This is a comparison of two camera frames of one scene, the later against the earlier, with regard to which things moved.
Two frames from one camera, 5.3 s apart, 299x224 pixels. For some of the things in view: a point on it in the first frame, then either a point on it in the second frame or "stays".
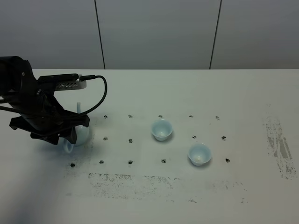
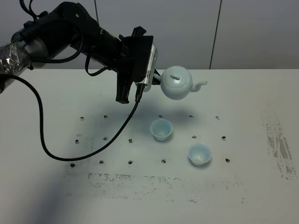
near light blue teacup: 199,153 stays
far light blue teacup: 161,129 stays
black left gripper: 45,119 to 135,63
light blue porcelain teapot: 82,134 to 176,82
